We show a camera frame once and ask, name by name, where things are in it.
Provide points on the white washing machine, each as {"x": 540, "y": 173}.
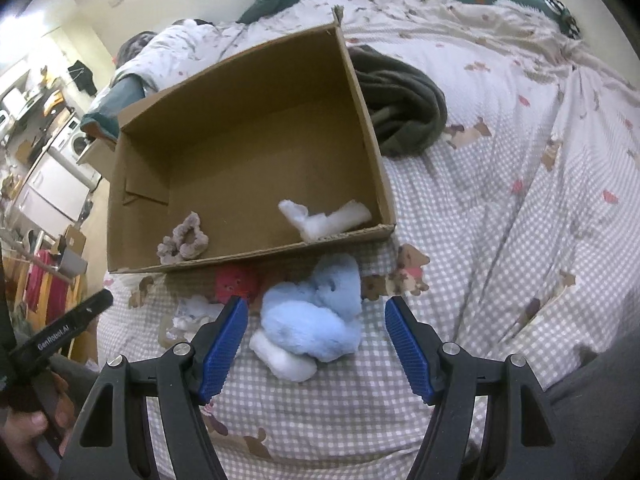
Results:
{"x": 80, "y": 145}

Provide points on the light blue fluffy cloth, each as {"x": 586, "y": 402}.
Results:
{"x": 305, "y": 320}

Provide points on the grey bin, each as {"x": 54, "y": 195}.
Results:
{"x": 72, "y": 262}

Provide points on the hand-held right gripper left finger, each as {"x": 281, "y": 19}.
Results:
{"x": 225, "y": 350}

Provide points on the teal mattress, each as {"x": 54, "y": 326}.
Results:
{"x": 112, "y": 105}

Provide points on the white labelled soft pouch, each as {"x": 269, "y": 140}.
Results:
{"x": 192, "y": 310}

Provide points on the grey striped pillow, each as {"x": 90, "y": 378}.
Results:
{"x": 132, "y": 47}

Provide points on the beige bedside cabinet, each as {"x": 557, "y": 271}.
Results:
{"x": 95, "y": 155}

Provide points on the dark grey folded blanket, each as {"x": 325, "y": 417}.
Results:
{"x": 405, "y": 110}

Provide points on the white sock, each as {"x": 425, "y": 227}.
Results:
{"x": 287, "y": 362}

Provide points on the grey trousers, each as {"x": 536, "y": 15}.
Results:
{"x": 600, "y": 410}

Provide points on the white kitchen cabinet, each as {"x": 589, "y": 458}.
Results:
{"x": 47, "y": 190}

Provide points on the cardboard box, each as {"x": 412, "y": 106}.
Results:
{"x": 240, "y": 125}

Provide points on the black hanging garment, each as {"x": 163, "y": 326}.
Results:
{"x": 82, "y": 77}

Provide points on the red fabric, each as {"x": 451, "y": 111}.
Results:
{"x": 45, "y": 285}

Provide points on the white fluffy cloth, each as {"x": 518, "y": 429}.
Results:
{"x": 315, "y": 225}

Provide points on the person's left hand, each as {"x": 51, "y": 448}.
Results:
{"x": 17, "y": 440}

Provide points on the pink plush toy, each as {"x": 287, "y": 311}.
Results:
{"x": 235, "y": 282}

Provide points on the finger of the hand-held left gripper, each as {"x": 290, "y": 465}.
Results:
{"x": 95, "y": 305}

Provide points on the beige fuzzy scrunchie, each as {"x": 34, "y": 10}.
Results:
{"x": 172, "y": 251}

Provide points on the white fuzzy blanket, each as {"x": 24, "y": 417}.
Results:
{"x": 525, "y": 10}

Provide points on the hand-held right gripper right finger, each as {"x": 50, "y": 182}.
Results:
{"x": 407, "y": 350}

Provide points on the black and white checked cloth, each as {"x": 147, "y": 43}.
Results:
{"x": 567, "y": 20}

